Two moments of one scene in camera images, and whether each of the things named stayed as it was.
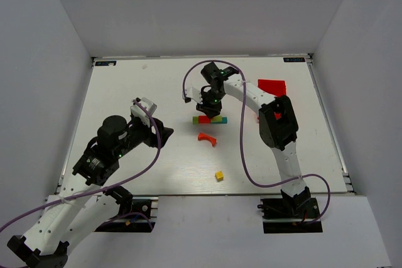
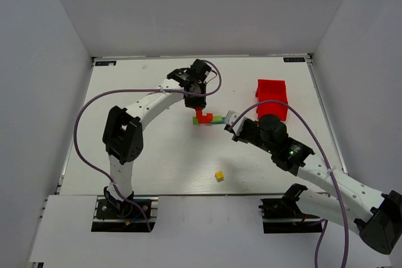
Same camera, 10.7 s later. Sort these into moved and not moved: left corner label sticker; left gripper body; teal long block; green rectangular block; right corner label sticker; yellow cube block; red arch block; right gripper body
Moved: red arch block; left gripper body; right gripper body
Not moved: right corner label sticker; green rectangular block; yellow cube block; teal long block; left corner label sticker
